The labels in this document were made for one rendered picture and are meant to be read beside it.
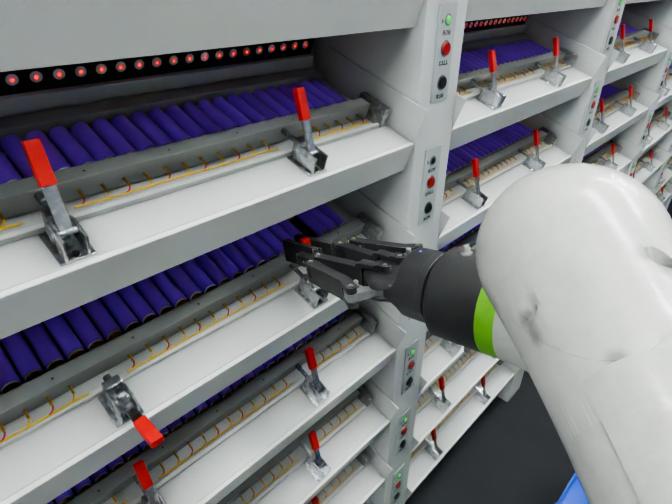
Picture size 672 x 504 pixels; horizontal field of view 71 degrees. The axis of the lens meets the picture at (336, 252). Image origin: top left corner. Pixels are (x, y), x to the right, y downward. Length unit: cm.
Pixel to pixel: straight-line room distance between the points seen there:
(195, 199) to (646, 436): 40
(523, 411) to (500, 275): 153
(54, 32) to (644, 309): 38
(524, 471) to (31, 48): 155
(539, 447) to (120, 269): 147
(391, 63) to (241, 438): 56
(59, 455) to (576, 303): 46
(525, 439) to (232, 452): 118
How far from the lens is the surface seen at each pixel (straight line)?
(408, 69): 67
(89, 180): 47
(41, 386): 54
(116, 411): 52
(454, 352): 114
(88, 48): 40
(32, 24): 38
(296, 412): 75
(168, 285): 61
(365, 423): 98
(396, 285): 47
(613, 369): 24
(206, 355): 57
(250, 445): 72
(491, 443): 168
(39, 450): 54
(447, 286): 43
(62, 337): 58
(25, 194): 46
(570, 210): 27
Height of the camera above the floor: 127
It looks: 30 degrees down
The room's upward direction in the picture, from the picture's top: straight up
